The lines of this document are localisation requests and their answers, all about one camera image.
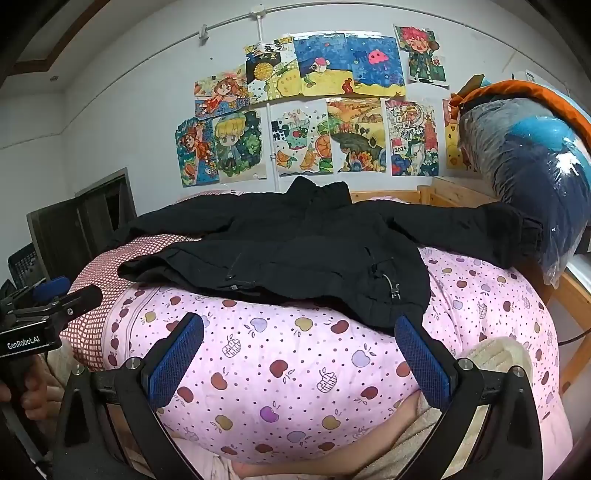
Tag autumn landscape drawing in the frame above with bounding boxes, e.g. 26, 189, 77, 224
327, 97, 387, 173

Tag pineapple yellow drawing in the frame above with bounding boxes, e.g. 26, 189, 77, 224
245, 36, 301, 104

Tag swimming girl drawing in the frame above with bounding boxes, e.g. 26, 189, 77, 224
175, 118, 219, 188

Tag blond boy drawing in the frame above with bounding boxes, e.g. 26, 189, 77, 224
212, 110, 266, 183

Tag plastic bag of clothes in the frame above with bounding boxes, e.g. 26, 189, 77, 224
459, 96, 590, 287

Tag pink apple-print quilt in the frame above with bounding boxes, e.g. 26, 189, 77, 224
63, 234, 573, 474

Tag blue sea jellyfish drawing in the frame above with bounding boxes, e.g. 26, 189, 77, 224
294, 31, 406, 98

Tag black padded jacket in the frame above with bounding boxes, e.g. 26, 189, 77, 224
110, 178, 543, 333

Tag yellow bear drawing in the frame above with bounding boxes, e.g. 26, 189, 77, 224
443, 99, 474, 172

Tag white wall conduit pipe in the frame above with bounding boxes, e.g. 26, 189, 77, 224
62, 1, 590, 193

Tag red-haired character drawing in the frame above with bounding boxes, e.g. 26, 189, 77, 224
394, 26, 449, 88

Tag juice and oranges drawing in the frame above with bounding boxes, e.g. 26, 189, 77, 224
270, 99, 334, 177

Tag dark wardrobe cabinet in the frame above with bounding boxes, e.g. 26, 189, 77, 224
7, 168, 137, 288

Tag cream fleece blanket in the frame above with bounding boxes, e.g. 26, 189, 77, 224
355, 337, 532, 479

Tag orange-haired girl drawing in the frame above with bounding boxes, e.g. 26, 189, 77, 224
193, 64, 249, 120

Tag wooden bed frame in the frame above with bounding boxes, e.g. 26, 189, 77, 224
351, 177, 590, 394

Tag person's left hand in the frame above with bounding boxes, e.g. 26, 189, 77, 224
19, 355, 48, 421

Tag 2024 dragon drawing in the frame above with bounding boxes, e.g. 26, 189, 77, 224
385, 99, 440, 177

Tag orange fabric on bag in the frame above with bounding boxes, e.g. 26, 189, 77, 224
450, 80, 590, 147

